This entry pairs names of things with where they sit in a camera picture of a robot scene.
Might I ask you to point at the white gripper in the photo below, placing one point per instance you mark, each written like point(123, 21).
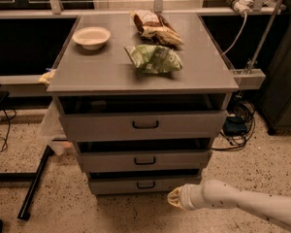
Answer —
point(186, 196)

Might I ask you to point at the grey bottom drawer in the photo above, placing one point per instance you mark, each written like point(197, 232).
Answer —
point(141, 181)

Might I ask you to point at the grey drawer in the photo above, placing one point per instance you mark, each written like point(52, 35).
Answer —
point(143, 155)
point(138, 117)
point(141, 181)

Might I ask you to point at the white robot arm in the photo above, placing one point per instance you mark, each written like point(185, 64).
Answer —
point(216, 194)

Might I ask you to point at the grey middle drawer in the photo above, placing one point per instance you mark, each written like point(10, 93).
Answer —
point(143, 155)

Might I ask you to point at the grey top drawer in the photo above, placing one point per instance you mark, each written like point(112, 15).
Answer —
point(138, 117)

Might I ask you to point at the grey drawer cabinet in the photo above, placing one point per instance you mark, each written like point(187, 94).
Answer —
point(109, 71)

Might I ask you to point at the clear plastic bag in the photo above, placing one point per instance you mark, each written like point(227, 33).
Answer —
point(51, 131)

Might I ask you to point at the green chip bag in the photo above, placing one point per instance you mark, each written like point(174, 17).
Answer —
point(152, 59)

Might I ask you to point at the dark grey cabinet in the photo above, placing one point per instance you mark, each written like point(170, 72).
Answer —
point(274, 100)

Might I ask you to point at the black floor bar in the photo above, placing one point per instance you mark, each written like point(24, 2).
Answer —
point(32, 178)

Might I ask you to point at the brown chip bag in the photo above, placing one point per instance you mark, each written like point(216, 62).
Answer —
point(153, 26)

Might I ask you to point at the white bowl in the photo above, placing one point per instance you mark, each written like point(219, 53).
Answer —
point(92, 38)

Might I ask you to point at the diagonal metal rod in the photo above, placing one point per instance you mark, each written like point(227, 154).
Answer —
point(250, 64)

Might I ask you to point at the white power strip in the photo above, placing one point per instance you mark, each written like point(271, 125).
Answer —
point(240, 6)

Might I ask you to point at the grey metal rail frame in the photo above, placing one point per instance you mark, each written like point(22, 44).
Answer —
point(29, 22)

